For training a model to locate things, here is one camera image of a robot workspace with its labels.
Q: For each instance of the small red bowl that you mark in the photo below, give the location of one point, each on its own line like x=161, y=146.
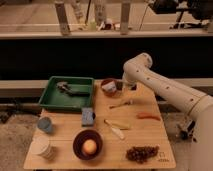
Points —
x=109, y=94

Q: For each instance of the blue sponge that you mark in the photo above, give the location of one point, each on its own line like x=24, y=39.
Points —
x=88, y=117

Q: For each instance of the orange carrot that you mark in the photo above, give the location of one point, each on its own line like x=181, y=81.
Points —
x=147, y=116

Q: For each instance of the white eraser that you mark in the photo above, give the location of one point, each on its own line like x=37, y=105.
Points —
x=109, y=87

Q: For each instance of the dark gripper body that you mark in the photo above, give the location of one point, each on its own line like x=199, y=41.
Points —
x=120, y=85

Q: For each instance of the green plastic tray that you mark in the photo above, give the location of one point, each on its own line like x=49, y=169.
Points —
x=54, y=100

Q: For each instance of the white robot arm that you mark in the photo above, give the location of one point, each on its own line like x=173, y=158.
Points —
x=196, y=104

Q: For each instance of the orange ball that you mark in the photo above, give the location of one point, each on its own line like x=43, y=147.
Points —
x=89, y=147

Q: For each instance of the dark brown bowl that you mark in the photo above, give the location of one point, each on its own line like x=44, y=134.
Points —
x=81, y=138

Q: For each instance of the grey tool in tray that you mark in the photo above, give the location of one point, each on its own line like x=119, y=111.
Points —
x=64, y=87

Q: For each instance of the grey post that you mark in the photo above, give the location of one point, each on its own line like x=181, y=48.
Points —
x=125, y=11
x=62, y=17

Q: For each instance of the black camera on tripod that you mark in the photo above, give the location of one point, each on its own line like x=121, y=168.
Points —
x=199, y=9

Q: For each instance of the small brush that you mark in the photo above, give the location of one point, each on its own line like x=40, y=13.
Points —
x=129, y=102

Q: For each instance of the bunch of dark grapes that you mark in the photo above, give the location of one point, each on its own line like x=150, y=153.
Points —
x=141, y=154

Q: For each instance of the yellow green stick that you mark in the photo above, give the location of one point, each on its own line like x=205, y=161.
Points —
x=120, y=125

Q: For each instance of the left grey post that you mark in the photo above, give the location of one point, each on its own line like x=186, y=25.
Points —
x=62, y=17

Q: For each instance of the right grey post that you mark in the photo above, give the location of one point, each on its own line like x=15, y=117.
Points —
x=125, y=11

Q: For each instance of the blue cup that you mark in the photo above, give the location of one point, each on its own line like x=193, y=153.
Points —
x=45, y=125

